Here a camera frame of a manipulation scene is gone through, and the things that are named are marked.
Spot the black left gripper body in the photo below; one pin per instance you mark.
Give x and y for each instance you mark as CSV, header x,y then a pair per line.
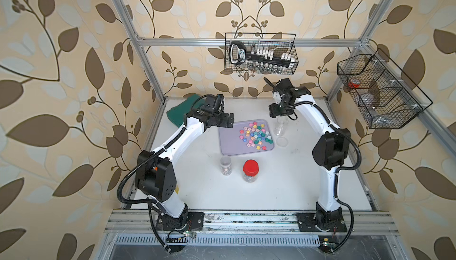
x,y
221,120

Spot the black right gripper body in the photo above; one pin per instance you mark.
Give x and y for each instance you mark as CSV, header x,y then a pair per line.
x,y
278,109

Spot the clear jar of star candies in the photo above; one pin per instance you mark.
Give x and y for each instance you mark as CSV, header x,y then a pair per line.
x,y
281,124

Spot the clear jar lid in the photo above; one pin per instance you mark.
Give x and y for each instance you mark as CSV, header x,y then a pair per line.
x,y
282,142

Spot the red lidded clear jar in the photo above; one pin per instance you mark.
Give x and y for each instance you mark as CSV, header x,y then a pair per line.
x,y
251,170

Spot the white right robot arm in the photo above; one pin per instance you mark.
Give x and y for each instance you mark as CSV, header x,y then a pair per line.
x,y
334,152

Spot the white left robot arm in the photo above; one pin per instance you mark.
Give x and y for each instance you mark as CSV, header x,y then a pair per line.
x,y
155,174

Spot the pile of star candies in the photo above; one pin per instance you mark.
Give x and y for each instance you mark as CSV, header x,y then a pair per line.
x,y
254,136

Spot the open clear jar of candies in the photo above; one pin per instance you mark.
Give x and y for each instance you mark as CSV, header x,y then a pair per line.
x,y
226,165

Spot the red lidded jar in basket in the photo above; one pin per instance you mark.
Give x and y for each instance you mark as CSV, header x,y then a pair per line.
x,y
353,83

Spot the lilac plastic tray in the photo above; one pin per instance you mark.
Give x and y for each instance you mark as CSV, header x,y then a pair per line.
x,y
228,142

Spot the green plastic block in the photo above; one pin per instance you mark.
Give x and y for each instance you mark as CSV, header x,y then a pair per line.
x,y
188,108

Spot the black socket set holder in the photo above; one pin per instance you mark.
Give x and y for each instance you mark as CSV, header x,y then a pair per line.
x,y
250,54

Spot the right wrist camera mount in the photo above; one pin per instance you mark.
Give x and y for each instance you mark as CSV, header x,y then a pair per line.
x,y
283,91

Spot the black wire basket back wall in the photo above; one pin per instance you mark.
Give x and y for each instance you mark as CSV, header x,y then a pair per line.
x,y
263,37

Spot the black wire basket wall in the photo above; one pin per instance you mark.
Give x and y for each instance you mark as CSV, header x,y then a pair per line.
x,y
389,96
263,37

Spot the black wire basket right wall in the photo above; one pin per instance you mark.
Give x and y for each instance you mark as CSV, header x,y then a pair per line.
x,y
389,96

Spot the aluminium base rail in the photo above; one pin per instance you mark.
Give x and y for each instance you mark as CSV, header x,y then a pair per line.
x,y
245,228

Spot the aluminium frame post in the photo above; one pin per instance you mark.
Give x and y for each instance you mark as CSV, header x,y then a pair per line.
x,y
356,22

